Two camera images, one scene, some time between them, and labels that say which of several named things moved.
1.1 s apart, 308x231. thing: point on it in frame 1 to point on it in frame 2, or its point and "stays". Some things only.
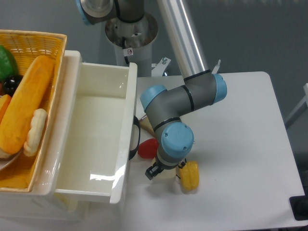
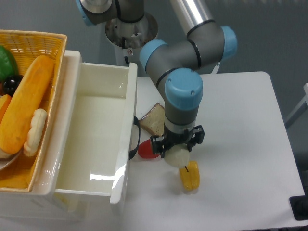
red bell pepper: [148, 148] stays
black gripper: [159, 166] to [196, 135]
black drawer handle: [136, 122] stays
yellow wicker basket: [22, 174] stays
